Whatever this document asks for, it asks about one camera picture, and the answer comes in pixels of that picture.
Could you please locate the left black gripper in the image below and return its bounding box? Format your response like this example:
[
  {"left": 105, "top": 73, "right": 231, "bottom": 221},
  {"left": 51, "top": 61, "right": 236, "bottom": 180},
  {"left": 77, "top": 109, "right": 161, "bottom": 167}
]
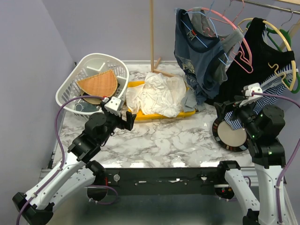
[{"left": 97, "top": 102, "right": 136, "bottom": 145}]

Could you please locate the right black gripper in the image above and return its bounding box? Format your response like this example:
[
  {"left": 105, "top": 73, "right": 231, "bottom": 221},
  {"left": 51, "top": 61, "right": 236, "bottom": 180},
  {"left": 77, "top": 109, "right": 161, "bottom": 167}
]
[{"left": 214, "top": 95, "right": 262, "bottom": 136}]

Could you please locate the white tank top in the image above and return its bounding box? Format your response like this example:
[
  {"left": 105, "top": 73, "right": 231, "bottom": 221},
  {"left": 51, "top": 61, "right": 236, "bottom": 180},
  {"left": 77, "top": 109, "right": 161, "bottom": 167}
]
[{"left": 126, "top": 72, "right": 187, "bottom": 118}]

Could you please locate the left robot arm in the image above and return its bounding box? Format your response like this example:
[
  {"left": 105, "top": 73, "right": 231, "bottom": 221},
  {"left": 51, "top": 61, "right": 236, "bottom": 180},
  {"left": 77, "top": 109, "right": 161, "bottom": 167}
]
[{"left": 13, "top": 112, "right": 136, "bottom": 225}]

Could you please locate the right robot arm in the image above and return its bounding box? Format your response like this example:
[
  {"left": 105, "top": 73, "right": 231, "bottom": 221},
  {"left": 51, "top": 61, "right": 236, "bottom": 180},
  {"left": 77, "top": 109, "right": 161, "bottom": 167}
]
[{"left": 214, "top": 101, "right": 289, "bottom": 225}]

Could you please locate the grey tank top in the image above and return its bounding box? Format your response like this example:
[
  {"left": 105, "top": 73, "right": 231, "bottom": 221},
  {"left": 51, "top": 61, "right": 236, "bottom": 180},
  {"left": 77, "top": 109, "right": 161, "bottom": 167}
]
[{"left": 174, "top": 7, "right": 243, "bottom": 112}]

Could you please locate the white plastic hanger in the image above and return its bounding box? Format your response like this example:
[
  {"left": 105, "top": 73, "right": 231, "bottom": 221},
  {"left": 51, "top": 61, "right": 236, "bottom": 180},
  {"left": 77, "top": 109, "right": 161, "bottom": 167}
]
[{"left": 260, "top": 69, "right": 293, "bottom": 91}]

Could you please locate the blue tank top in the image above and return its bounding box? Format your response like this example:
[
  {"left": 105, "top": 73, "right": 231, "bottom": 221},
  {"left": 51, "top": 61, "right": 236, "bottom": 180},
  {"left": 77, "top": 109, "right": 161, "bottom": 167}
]
[{"left": 174, "top": 8, "right": 225, "bottom": 105}]

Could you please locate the thick pink hanger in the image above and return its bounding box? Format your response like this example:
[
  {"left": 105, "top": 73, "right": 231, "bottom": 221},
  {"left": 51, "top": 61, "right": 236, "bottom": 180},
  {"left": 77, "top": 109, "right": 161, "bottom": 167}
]
[{"left": 188, "top": 7, "right": 253, "bottom": 74}]

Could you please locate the blue white striped top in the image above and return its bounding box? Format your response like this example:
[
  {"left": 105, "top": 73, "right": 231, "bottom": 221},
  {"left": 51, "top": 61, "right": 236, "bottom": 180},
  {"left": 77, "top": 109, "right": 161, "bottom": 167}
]
[{"left": 225, "top": 25, "right": 300, "bottom": 131}]

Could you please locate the black tank top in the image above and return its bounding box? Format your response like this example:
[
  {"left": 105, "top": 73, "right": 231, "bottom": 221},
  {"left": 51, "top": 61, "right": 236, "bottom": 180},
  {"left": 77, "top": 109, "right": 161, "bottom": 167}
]
[{"left": 205, "top": 17, "right": 295, "bottom": 105}]

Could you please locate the green hanger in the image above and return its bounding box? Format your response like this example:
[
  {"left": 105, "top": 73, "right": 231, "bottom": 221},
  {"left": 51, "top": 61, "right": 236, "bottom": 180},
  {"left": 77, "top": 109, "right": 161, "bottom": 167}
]
[{"left": 246, "top": 21, "right": 300, "bottom": 94}]

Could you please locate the cream yellow hanger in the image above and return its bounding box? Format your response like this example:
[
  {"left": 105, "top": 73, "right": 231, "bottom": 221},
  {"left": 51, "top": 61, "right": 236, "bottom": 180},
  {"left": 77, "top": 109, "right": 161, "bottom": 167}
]
[{"left": 237, "top": 18, "right": 298, "bottom": 92}]

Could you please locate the yellow plastic tray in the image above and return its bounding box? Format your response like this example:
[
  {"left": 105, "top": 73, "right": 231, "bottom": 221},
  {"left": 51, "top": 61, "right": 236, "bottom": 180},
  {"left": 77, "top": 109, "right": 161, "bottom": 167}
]
[{"left": 127, "top": 81, "right": 196, "bottom": 121}]

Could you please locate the round black cream plate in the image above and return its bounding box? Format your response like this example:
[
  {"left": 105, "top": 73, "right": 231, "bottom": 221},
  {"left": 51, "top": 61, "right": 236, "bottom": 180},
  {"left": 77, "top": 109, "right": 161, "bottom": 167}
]
[{"left": 212, "top": 118, "right": 248, "bottom": 152}]

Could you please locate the orange wicker fan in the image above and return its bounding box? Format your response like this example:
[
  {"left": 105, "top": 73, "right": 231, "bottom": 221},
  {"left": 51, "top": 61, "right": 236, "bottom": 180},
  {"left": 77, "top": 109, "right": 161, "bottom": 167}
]
[{"left": 77, "top": 70, "right": 118, "bottom": 97}]

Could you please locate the wooden rack stand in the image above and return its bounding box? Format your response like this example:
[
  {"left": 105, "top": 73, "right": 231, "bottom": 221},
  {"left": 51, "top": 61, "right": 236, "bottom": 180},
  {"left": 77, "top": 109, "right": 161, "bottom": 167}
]
[{"left": 149, "top": 0, "right": 176, "bottom": 77}]

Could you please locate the white laundry basket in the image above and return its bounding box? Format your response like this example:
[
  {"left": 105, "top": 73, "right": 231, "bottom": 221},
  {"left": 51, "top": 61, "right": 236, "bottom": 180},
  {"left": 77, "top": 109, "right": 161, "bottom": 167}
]
[{"left": 55, "top": 53, "right": 129, "bottom": 119}]

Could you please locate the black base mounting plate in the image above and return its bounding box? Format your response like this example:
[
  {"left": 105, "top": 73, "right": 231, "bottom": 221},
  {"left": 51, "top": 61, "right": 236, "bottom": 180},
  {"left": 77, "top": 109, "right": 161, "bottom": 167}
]
[{"left": 86, "top": 160, "right": 251, "bottom": 203}]

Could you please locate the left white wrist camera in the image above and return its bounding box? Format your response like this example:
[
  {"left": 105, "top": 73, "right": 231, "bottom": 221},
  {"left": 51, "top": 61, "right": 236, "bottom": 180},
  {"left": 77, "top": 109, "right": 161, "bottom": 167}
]
[{"left": 101, "top": 96, "right": 124, "bottom": 117}]

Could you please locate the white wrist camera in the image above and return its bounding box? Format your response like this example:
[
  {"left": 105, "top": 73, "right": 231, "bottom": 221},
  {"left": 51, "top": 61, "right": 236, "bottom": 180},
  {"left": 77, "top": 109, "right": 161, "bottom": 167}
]
[
  {"left": 101, "top": 96, "right": 124, "bottom": 117},
  {"left": 235, "top": 83, "right": 263, "bottom": 107}
]

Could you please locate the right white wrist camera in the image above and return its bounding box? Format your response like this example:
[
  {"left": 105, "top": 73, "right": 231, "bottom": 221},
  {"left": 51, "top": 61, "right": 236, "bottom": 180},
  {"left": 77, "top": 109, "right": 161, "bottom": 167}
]
[{"left": 235, "top": 83, "right": 263, "bottom": 107}]

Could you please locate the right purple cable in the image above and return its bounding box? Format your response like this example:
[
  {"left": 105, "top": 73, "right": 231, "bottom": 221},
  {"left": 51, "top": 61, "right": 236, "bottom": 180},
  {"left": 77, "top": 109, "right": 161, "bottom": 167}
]
[{"left": 220, "top": 91, "right": 300, "bottom": 225}]

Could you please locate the purple cable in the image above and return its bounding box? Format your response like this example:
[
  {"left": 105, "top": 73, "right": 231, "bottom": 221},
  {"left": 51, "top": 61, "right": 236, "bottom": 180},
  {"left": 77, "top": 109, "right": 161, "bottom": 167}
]
[
  {"left": 220, "top": 91, "right": 300, "bottom": 225},
  {"left": 17, "top": 95, "right": 119, "bottom": 225}
]

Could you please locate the light blue wire hanger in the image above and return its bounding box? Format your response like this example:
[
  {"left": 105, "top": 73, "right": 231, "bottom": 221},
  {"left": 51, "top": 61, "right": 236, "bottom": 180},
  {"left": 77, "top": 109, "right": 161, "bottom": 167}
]
[{"left": 174, "top": 0, "right": 232, "bottom": 67}]

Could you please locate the metal clothes rail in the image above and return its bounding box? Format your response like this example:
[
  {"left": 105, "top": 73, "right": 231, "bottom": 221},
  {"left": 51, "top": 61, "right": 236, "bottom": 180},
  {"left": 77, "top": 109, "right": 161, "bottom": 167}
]
[{"left": 234, "top": 0, "right": 300, "bottom": 15}]

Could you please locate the grey wire hanger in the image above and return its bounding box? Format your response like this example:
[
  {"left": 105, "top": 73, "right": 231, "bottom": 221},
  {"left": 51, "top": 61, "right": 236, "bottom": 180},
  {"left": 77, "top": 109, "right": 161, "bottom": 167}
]
[{"left": 280, "top": 8, "right": 295, "bottom": 28}]

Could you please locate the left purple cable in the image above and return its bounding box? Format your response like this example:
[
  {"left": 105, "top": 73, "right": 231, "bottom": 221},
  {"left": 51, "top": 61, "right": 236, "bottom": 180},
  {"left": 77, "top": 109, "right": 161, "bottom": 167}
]
[{"left": 17, "top": 95, "right": 119, "bottom": 225}]

